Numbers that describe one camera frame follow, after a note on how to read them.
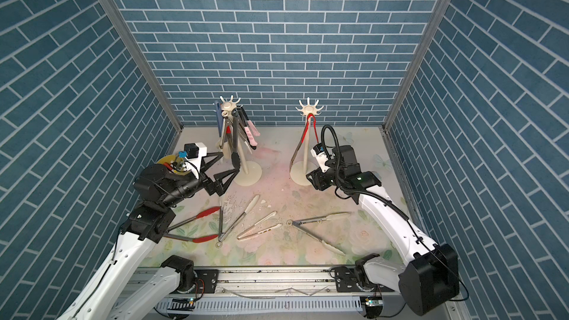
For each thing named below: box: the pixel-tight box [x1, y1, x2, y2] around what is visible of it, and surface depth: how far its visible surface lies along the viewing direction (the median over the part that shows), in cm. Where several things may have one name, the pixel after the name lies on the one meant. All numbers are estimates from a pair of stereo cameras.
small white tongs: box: [237, 211, 282, 240], surface depth 86 cm
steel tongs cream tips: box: [219, 110, 229, 149], surface depth 72 cm
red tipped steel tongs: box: [163, 205, 221, 243], surface depth 89 cm
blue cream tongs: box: [214, 100, 223, 138], surface depth 72 cm
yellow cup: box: [156, 154, 190, 176], surface depth 93 cm
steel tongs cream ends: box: [285, 211, 352, 257], surface depth 86 cm
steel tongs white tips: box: [215, 194, 261, 249], surface depth 86 cm
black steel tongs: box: [231, 107, 252, 171], surface depth 77 cm
